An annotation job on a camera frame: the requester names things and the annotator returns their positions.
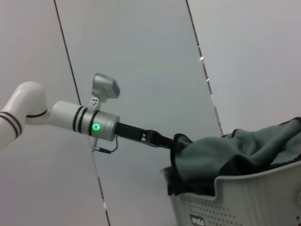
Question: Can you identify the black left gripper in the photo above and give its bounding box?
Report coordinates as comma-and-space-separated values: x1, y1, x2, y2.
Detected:
114, 121, 176, 151

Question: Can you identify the green towel with black edge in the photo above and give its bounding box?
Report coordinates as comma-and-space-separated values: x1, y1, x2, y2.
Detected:
167, 133, 301, 196

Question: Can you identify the grey perforated plastic storage box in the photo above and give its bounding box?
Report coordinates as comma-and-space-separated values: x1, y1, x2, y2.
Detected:
159, 160, 301, 226

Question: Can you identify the dark green folded towel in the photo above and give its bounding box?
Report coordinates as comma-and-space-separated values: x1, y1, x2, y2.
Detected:
221, 117, 301, 163

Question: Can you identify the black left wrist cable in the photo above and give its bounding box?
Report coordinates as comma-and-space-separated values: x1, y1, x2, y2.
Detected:
88, 136, 119, 155

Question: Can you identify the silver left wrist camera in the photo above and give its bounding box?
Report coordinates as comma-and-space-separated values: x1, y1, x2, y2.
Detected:
90, 73, 122, 111

